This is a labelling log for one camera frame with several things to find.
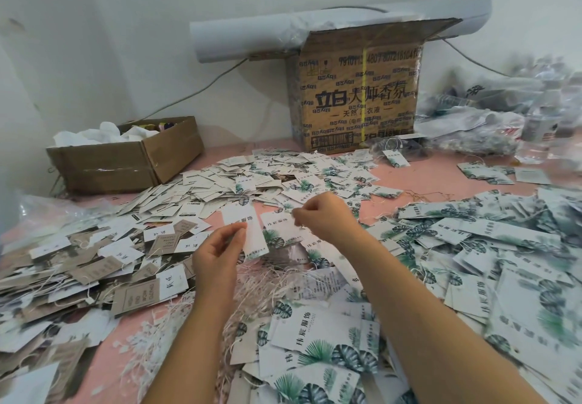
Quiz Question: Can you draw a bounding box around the black cable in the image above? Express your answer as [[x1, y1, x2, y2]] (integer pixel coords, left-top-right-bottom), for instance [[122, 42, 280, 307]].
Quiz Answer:
[[132, 58, 249, 123]]

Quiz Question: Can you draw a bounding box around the single white leaf print tag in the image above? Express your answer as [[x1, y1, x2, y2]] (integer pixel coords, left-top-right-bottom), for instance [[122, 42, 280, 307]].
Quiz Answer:
[[221, 201, 271, 264]]

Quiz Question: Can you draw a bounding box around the white roll in plastic wrap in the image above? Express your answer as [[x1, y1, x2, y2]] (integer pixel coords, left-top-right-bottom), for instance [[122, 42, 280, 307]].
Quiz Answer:
[[190, 0, 493, 64]]

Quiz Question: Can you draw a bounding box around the white crumpled material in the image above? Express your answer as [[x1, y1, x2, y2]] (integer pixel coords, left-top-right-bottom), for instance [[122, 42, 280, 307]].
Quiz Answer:
[[52, 121, 160, 147]]

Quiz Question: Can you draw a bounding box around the pile of white strings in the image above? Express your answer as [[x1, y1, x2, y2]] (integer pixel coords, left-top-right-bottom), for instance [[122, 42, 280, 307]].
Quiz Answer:
[[118, 258, 306, 404]]

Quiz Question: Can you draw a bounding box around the heap of clear plastic bags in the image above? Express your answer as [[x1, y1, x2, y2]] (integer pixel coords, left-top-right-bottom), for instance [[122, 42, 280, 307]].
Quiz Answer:
[[411, 58, 582, 171]]

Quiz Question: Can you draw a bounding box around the pile of brown white tags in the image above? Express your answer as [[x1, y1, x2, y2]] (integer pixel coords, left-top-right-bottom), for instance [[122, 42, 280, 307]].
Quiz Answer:
[[0, 201, 215, 404]]

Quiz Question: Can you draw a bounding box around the small open cardboard box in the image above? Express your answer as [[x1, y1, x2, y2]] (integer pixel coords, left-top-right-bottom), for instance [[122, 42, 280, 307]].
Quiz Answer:
[[46, 115, 206, 195]]

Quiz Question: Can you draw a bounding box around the person's left hand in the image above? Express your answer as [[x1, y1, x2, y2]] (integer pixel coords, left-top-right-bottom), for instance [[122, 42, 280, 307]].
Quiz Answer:
[[192, 221, 249, 305]]

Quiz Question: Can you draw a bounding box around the heap of small tags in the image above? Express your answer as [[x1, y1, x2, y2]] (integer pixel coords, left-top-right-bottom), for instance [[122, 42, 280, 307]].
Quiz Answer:
[[109, 149, 406, 214]]

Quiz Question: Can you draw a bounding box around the large printed cardboard box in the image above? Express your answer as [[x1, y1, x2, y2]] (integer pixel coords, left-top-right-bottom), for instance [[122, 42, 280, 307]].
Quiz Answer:
[[286, 18, 461, 155]]

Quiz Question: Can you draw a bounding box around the clear plastic bag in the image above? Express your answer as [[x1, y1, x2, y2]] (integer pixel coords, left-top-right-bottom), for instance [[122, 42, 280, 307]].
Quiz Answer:
[[13, 192, 87, 235]]

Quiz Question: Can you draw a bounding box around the person's left forearm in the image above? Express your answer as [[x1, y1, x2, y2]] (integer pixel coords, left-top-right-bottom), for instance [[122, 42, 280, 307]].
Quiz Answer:
[[141, 290, 239, 404]]

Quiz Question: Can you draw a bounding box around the person's right hand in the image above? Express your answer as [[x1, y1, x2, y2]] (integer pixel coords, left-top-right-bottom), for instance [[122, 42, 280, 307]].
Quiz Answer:
[[292, 192, 365, 250]]

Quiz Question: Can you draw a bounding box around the person's right forearm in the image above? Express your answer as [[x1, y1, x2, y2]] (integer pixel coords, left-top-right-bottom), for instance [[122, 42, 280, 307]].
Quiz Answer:
[[335, 235, 547, 404]]

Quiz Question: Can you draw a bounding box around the pile of green leaf tags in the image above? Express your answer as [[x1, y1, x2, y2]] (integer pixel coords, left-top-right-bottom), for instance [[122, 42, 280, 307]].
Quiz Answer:
[[226, 190, 582, 404]]

